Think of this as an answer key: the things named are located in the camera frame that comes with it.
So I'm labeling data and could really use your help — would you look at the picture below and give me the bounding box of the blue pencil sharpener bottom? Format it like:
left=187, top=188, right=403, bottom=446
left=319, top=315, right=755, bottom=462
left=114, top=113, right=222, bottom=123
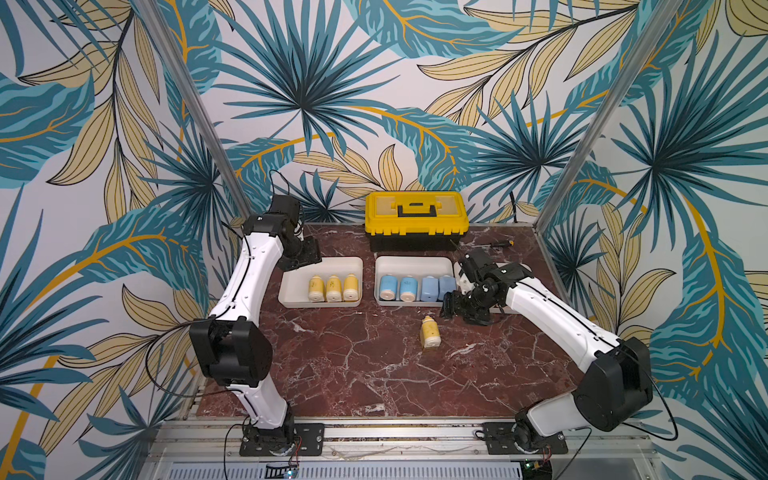
left=419, top=276, right=439, bottom=303

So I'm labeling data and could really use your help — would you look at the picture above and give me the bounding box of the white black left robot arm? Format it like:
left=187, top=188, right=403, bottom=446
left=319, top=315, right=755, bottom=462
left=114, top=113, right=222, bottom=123
left=189, top=195, right=321, bottom=456

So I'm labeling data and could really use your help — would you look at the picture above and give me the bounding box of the yellow pencil sharpener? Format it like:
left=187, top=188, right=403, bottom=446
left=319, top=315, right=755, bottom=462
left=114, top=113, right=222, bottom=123
left=420, top=316, right=441, bottom=349
left=325, top=275, right=343, bottom=303
left=308, top=275, right=325, bottom=303
left=342, top=274, right=360, bottom=302

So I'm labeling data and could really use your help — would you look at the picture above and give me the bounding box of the white right storage tray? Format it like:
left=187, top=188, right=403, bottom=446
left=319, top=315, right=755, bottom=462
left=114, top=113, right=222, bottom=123
left=458, top=255, right=533, bottom=313

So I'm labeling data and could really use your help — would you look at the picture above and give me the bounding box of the white storage tray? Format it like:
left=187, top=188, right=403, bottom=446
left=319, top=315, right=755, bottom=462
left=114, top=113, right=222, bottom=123
left=374, top=256, right=455, bottom=308
left=278, top=257, right=364, bottom=308
left=458, top=255, right=533, bottom=313

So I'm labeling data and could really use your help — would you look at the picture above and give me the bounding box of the blue pencil sharpener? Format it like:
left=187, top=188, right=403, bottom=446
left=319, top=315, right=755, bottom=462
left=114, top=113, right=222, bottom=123
left=438, top=275, right=457, bottom=302
left=399, top=276, right=419, bottom=303
left=378, top=275, right=399, bottom=301
left=419, top=276, right=439, bottom=303

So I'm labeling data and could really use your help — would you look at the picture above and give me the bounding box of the white middle storage tray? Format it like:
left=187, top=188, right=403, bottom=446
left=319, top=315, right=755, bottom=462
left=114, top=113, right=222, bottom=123
left=374, top=256, right=455, bottom=308

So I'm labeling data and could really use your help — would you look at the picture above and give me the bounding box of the yellow black toolbox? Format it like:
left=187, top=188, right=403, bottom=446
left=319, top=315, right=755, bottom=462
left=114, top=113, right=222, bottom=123
left=364, top=191, right=470, bottom=253

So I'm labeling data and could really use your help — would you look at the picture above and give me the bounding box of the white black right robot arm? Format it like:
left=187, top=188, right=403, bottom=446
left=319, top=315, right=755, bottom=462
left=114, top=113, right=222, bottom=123
left=441, top=249, right=655, bottom=453

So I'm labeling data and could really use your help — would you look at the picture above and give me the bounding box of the white left storage tray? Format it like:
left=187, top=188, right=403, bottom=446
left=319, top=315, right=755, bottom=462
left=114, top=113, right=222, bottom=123
left=278, top=257, right=364, bottom=308

